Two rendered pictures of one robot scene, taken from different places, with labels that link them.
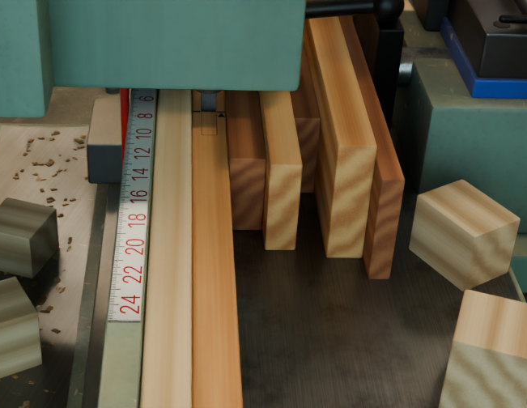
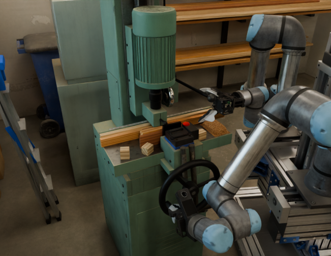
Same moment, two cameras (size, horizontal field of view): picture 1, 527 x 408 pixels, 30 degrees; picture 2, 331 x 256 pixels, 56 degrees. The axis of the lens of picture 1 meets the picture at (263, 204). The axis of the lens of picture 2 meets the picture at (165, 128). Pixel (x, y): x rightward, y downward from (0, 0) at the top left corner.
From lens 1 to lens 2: 1.27 m
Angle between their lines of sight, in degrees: 58
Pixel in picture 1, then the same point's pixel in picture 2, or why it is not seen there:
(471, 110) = (162, 139)
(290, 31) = (152, 119)
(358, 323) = (131, 148)
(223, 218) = (132, 132)
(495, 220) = (145, 147)
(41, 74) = (135, 112)
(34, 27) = (134, 106)
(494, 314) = (125, 148)
